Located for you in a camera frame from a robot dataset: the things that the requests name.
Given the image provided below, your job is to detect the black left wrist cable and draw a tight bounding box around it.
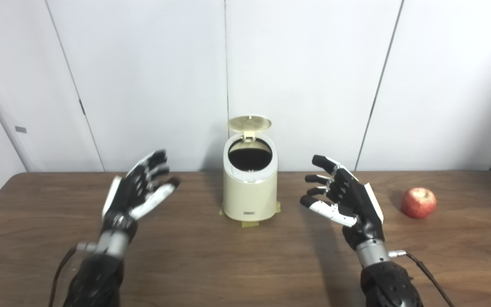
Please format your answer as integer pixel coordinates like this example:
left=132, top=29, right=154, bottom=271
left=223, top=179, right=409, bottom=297
left=49, top=242, right=98, bottom=307

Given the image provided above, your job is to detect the cream round bin lid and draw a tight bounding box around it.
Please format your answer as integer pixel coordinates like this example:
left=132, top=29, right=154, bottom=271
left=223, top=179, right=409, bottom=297
left=228, top=115, right=272, bottom=142

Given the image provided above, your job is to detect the cream-colored bin body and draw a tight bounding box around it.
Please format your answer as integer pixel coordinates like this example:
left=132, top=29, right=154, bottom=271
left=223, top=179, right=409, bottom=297
left=222, top=133, right=278, bottom=222

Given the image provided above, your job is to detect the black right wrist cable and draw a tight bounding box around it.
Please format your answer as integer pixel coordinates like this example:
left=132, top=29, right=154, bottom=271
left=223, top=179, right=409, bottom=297
left=388, top=250, right=457, bottom=307

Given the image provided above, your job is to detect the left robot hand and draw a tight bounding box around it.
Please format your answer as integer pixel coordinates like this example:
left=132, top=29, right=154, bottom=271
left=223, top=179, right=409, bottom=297
left=102, top=149, right=181, bottom=234

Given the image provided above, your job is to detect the red apple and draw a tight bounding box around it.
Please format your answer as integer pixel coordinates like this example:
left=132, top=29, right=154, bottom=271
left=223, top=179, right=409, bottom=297
left=401, top=187, right=437, bottom=219

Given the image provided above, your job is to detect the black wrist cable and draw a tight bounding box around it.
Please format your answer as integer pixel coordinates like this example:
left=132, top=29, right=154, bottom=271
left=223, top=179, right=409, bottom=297
left=388, top=250, right=457, bottom=307
left=49, top=242, right=98, bottom=307

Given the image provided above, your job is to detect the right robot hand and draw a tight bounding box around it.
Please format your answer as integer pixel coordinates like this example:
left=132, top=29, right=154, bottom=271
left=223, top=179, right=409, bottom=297
left=300, top=155, right=385, bottom=251

